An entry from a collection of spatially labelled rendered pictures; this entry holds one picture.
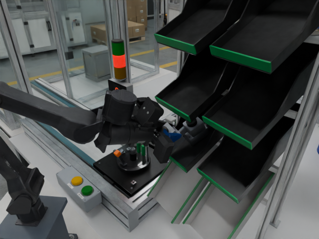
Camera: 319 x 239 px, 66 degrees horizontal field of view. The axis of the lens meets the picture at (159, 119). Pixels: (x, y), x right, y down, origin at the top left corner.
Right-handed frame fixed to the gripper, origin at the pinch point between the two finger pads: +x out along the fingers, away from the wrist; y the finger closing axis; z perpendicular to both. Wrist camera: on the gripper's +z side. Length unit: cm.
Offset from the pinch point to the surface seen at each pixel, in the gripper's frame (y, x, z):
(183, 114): -5.6, -1.7, 8.7
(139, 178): 13.9, 7.7, -32.0
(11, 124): 92, -31, -59
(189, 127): -1.4, 6.3, 1.9
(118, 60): 46.1, 3.0, 2.3
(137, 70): 149, 70, -38
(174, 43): 0.0, -6.4, 22.8
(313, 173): -11, 82, -19
